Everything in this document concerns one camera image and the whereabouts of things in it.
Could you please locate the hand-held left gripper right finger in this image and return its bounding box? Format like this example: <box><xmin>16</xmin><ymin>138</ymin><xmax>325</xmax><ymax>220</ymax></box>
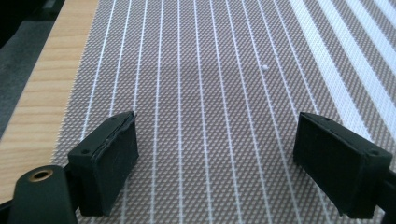
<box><xmin>292</xmin><ymin>111</ymin><xmax>394</xmax><ymax>219</ymax></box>

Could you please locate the beige striped woven placemat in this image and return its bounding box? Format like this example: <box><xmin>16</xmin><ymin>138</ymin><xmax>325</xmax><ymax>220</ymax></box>
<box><xmin>49</xmin><ymin>0</ymin><xmax>396</xmax><ymax>224</ymax></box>

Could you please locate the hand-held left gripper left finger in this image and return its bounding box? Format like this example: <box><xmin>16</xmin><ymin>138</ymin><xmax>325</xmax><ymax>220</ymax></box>
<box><xmin>67</xmin><ymin>110</ymin><xmax>140</xmax><ymax>217</ymax></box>

